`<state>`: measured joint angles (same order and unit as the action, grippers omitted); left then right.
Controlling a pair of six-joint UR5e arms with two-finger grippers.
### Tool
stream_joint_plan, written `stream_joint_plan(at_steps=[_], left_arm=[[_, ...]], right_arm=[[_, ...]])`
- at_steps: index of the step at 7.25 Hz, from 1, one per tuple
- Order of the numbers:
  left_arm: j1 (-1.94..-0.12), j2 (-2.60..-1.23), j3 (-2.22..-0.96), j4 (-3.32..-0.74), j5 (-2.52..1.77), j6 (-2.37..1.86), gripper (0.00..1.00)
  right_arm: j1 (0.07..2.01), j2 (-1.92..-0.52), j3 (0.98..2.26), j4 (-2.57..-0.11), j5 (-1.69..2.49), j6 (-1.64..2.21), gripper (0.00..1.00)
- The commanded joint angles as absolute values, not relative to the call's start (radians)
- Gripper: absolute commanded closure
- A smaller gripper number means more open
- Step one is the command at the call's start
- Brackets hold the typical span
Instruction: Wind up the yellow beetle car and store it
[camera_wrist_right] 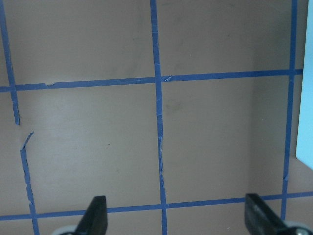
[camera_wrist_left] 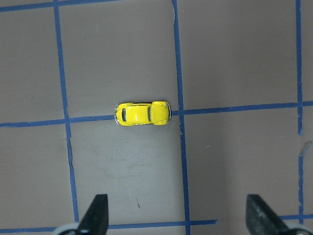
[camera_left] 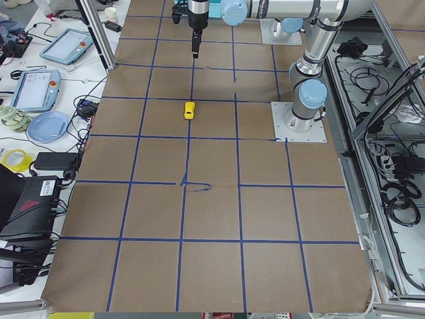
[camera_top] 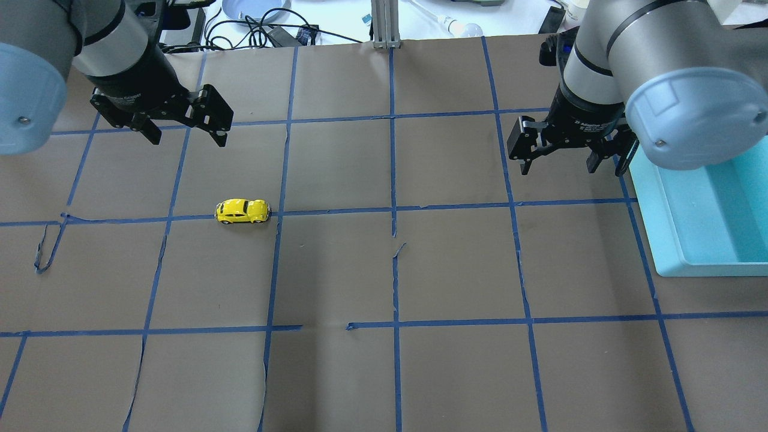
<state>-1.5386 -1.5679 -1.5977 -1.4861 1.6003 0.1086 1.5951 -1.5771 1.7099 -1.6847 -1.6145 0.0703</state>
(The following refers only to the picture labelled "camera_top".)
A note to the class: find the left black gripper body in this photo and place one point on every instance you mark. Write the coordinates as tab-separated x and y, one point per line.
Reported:
139	84

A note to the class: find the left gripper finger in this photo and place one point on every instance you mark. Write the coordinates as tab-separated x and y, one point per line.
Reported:
208	111
119	118

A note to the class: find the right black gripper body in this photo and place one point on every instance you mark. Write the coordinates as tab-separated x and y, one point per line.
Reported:
583	113

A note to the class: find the yellow beetle toy car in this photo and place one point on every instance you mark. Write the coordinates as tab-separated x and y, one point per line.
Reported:
232	211

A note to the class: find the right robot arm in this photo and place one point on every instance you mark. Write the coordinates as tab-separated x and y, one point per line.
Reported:
661	77

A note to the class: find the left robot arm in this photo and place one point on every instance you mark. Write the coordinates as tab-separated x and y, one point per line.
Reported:
115	44

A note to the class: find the light blue plate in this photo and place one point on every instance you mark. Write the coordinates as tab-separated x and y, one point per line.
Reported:
272	11

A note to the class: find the turquoise plastic bin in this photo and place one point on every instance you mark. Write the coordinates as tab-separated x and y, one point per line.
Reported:
709	222

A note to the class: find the black power adapter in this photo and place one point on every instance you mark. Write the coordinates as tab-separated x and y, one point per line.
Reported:
306	35

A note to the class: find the brown paper table cover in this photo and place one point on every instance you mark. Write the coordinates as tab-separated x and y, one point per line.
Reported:
409	278

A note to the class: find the aluminium frame post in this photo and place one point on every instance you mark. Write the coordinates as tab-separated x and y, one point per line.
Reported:
385	24

